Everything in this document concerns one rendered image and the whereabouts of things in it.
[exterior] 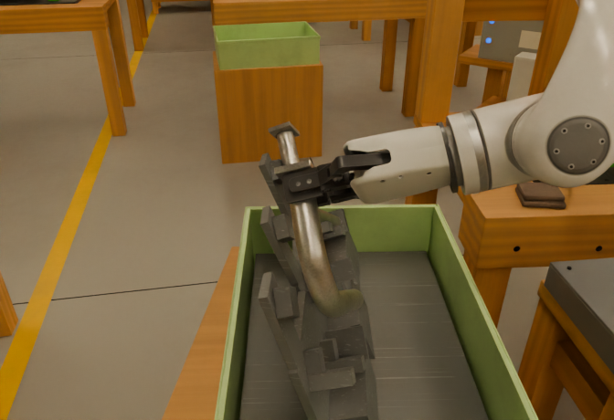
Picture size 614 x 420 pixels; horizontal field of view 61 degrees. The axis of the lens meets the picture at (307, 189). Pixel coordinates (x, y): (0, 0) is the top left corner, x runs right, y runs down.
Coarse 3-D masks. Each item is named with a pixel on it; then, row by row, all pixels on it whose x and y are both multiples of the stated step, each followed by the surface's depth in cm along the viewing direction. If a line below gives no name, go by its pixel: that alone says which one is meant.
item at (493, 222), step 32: (480, 192) 129; (512, 192) 129; (576, 192) 129; (608, 192) 129; (480, 224) 122; (512, 224) 120; (544, 224) 121; (576, 224) 121; (608, 224) 122; (480, 256) 124; (512, 256) 125; (544, 256) 125; (576, 256) 126; (608, 256) 127
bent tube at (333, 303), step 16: (304, 208) 55; (304, 224) 55; (320, 224) 56; (304, 240) 54; (320, 240) 55; (304, 256) 54; (320, 256) 54; (304, 272) 55; (320, 272) 55; (320, 288) 55; (336, 288) 57; (320, 304) 57; (336, 304) 57; (352, 304) 65
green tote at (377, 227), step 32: (256, 224) 113; (352, 224) 113; (384, 224) 114; (416, 224) 114; (448, 256) 102; (448, 288) 102; (480, 320) 85; (224, 352) 77; (480, 352) 85; (224, 384) 72; (480, 384) 85; (512, 384) 72; (224, 416) 68; (512, 416) 72
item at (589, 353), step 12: (540, 288) 108; (552, 300) 104; (552, 312) 104; (564, 312) 100; (564, 324) 100; (576, 336) 97; (588, 348) 93; (588, 360) 94; (600, 360) 90; (600, 372) 90; (612, 384) 88
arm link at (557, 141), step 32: (576, 0) 50; (608, 0) 42; (576, 32) 42; (608, 32) 41; (576, 64) 41; (608, 64) 40; (544, 96) 43; (576, 96) 41; (608, 96) 40; (544, 128) 42; (576, 128) 41; (608, 128) 41; (544, 160) 42; (576, 160) 42; (608, 160) 42
